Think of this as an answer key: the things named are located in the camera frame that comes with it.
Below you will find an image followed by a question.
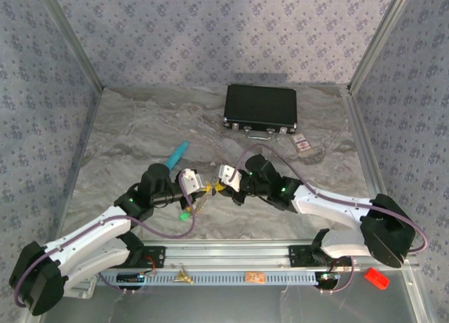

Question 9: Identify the teal plastic pen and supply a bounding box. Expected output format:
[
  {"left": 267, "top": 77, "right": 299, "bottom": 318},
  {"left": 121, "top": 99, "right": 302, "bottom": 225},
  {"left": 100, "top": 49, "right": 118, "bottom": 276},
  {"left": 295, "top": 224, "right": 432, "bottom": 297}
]
[{"left": 164, "top": 141, "right": 189, "bottom": 171}]

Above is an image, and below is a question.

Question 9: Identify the small red white box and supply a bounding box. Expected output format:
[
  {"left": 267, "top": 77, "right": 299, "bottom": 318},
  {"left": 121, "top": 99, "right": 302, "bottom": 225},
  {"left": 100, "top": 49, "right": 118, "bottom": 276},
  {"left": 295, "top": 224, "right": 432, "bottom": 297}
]
[{"left": 290, "top": 133, "right": 314, "bottom": 156}]

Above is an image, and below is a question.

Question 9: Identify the orange patterned tag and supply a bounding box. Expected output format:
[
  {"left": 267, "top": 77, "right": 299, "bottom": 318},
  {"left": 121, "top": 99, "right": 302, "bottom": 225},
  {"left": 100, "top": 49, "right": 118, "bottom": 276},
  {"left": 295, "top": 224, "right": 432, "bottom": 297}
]
[{"left": 244, "top": 271, "right": 267, "bottom": 284}]

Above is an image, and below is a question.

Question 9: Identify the black carrying case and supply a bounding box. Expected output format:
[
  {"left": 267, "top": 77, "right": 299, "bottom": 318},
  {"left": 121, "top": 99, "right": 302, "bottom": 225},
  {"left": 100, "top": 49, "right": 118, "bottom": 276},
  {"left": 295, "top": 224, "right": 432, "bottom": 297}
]
[{"left": 222, "top": 84, "right": 298, "bottom": 141}]

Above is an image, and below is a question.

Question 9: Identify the small circuit board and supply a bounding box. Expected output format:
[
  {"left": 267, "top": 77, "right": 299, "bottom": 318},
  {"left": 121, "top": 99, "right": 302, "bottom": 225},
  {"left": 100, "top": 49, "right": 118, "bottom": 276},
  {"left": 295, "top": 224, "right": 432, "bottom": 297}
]
[
  {"left": 116, "top": 272, "right": 147, "bottom": 284},
  {"left": 317, "top": 272, "right": 341, "bottom": 285}
]

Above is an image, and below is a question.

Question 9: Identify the red plastic block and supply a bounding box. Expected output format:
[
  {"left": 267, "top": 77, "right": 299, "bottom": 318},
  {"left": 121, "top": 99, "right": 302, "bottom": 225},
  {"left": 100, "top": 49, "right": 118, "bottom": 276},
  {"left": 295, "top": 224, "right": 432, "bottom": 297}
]
[{"left": 363, "top": 267, "right": 391, "bottom": 291}]

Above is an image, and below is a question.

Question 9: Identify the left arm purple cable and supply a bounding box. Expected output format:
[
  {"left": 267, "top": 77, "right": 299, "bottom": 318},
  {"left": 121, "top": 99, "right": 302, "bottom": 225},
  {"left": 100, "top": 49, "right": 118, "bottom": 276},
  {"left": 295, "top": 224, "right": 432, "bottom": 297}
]
[{"left": 12, "top": 173, "right": 198, "bottom": 308}]

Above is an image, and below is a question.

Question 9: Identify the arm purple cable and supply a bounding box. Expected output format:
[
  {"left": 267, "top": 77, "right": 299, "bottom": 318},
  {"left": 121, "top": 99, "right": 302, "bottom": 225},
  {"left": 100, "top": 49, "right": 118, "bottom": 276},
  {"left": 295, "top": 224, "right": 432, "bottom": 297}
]
[
  {"left": 231, "top": 143, "right": 429, "bottom": 296},
  {"left": 12, "top": 173, "right": 198, "bottom": 308}
]

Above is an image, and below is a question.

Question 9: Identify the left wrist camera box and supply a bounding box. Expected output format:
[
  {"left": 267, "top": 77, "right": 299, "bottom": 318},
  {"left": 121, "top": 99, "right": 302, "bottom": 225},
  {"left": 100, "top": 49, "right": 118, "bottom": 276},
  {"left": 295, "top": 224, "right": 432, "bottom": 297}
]
[{"left": 177, "top": 167, "right": 205, "bottom": 197}]

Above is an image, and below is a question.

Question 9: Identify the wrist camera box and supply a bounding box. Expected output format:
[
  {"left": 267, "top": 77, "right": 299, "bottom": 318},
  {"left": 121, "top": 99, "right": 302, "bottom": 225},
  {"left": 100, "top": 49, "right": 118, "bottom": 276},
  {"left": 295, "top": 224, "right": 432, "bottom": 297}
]
[
  {"left": 177, "top": 167, "right": 205, "bottom": 197},
  {"left": 217, "top": 164, "right": 243, "bottom": 191}
]

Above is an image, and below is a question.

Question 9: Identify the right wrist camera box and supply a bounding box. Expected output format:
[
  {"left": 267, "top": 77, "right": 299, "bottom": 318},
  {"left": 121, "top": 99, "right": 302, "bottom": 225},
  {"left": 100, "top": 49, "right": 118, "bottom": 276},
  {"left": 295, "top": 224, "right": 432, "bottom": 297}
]
[{"left": 217, "top": 164, "right": 243, "bottom": 191}]

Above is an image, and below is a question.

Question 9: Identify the small metal chain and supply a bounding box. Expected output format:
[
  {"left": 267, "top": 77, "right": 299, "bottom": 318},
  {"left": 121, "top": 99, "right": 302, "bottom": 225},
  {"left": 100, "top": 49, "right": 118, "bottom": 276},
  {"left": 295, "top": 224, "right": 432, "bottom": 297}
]
[{"left": 297, "top": 144, "right": 329, "bottom": 164}]

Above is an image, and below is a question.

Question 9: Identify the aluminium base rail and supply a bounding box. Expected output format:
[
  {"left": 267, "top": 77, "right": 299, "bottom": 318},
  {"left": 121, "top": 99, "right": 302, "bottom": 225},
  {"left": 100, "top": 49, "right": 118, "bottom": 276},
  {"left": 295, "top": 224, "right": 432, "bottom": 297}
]
[{"left": 87, "top": 240, "right": 420, "bottom": 272}]

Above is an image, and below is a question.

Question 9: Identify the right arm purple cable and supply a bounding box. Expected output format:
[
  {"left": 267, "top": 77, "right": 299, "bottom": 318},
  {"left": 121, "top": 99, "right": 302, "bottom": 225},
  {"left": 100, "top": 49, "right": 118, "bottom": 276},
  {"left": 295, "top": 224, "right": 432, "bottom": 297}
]
[{"left": 231, "top": 143, "right": 429, "bottom": 296}]

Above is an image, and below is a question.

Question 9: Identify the grey slotted cable duct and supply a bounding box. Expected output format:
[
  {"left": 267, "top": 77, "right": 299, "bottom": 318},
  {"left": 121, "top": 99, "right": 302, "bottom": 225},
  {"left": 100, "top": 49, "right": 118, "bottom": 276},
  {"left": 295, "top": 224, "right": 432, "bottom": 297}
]
[{"left": 96, "top": 270, "right": 340, "bottom": 287}]

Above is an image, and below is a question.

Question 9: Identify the aluminium side rail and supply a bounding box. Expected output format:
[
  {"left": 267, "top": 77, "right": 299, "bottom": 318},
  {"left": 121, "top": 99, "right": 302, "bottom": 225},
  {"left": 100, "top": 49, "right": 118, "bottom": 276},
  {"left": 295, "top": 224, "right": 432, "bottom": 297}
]
[
  {"left": 342, "top": 86, "right": 390, "bottom": 204},
  {"left": 52, "top": 86, "right": 105, "bottom": 239}
]

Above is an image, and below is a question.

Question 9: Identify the white plastic bracket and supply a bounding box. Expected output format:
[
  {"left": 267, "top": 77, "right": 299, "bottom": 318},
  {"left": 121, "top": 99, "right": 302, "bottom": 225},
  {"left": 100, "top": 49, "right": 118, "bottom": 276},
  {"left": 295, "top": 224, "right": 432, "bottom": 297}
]
[{"left": 65, "top": 277, "right": 98, "bottom": 299}]

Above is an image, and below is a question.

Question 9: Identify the aluminium frame post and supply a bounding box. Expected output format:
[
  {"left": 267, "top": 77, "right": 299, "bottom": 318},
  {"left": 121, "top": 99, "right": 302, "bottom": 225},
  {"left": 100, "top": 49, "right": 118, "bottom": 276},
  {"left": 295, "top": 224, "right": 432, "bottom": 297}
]
[
  {"left": 346, "top": 0, "right": 417, "bottom": 95},
  {"left": 34, "top": 0, "right": 105, "bottom": 92}
]

